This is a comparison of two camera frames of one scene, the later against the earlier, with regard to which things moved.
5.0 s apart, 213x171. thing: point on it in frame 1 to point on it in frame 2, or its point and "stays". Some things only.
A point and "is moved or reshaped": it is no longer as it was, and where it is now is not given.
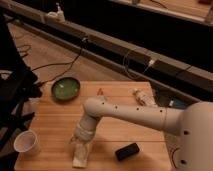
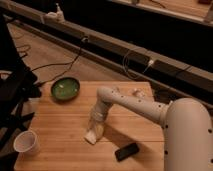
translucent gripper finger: x=81 y=151 to x=99 y=129
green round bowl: x=65 y=88 stays
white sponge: x=80 y=156 is moved or reshaped
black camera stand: x=18 y=85 stays
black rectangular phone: x=127 y=151 stays
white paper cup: x=27 y=142 stays
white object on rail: x=55 y=17 stays
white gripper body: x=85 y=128 to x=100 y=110
